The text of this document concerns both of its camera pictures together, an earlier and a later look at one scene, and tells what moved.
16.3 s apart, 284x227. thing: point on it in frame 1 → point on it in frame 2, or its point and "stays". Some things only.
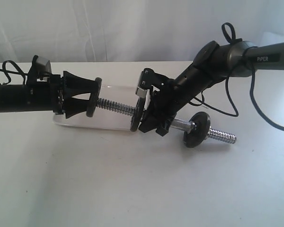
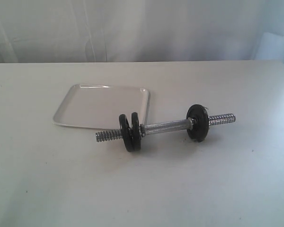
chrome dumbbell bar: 182,125 → 149,129
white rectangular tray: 109,118 stays
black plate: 137,114 → 136,133
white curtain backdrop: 129,30 stays
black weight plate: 94,97 → 127,132
